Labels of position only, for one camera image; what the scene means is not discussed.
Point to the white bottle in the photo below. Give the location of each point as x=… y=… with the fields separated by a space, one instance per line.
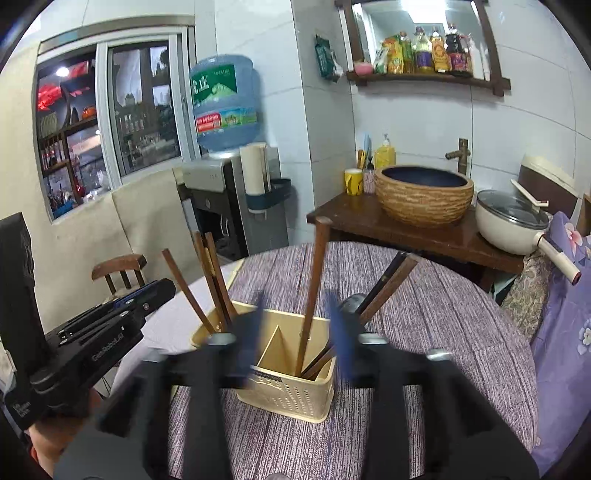
x=476 y=57

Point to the grey water dispenser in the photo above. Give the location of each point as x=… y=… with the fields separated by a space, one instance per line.
x=207 y=194

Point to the green hanging packet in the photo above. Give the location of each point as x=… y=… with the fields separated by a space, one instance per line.
x=328 y=57

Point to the wooden chair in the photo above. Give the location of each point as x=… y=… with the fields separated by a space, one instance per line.
x=117 y=265

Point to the black chopstick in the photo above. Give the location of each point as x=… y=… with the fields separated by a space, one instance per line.
x=385 y=277

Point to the yellow food packet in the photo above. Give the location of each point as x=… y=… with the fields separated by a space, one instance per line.
x=392 y=55

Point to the beige plastic utensil holder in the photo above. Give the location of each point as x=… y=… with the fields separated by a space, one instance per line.
x=286 y=392

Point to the wooden side table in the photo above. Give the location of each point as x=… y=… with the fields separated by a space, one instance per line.
x=351 y=217

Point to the dark sauce bottle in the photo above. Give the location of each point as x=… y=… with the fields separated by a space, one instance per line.
x=458 y=53

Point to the purple label bottle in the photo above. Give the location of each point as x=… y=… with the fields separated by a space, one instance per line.
x=422 y=53

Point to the brown wooden chopstick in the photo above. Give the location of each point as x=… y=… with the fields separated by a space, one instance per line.
x=218 y=272
x=398 y=281
x=205 y=272
x=316 y=277
x=182 y=288

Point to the wooden wall shelf frame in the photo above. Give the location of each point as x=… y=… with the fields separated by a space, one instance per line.
x=415 y=78

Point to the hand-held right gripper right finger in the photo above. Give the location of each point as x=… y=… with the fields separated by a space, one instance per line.
x=339 y=332

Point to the bamboo style faucet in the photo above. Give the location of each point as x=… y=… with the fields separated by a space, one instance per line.
x=459 y=154

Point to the yellow cup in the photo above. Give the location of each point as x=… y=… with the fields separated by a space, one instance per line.
x=353 y=182

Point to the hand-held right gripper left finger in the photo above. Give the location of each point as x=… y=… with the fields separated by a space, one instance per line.
x=251 y=337

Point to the yellow label bottle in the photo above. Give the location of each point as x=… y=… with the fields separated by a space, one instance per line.
x=439 y=50

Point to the person's left hand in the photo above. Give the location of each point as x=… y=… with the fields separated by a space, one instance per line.
x=51 y=438

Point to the display shelf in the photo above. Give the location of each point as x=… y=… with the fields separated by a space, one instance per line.
x=64 y=138

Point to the white rice spoon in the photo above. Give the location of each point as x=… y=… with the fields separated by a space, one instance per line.
x=528 y=194

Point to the paisley cloth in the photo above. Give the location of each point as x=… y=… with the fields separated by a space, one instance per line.
x=526 y=295

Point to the blue toothbrush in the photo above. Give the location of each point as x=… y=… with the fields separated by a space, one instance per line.
x=367 y=150

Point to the purple floral cloth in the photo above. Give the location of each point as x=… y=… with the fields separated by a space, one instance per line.
x=568 y=332

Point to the sliding window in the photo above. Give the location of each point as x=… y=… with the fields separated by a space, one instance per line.
x=138 y=115

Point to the yellow dish soap bottle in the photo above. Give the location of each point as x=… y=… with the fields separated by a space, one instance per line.
x=384 y=154

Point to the blue wall holder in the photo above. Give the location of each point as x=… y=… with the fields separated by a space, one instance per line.
x=272 y=194

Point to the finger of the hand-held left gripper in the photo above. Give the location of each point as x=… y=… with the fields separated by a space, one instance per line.
x=152 y=293

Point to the cream pot with glass lid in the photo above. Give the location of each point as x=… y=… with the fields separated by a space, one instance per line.
x=503 y=226

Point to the blue water jug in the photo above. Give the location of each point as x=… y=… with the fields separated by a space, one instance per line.
x=221 y=101

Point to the pink patterned cup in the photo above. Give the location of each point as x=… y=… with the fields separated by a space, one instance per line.
x=369 y=182

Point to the woven basin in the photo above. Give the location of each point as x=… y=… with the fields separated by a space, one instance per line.
x=420 y=203

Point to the pink bowl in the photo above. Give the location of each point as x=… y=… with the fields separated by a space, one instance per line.
x=363 y=68

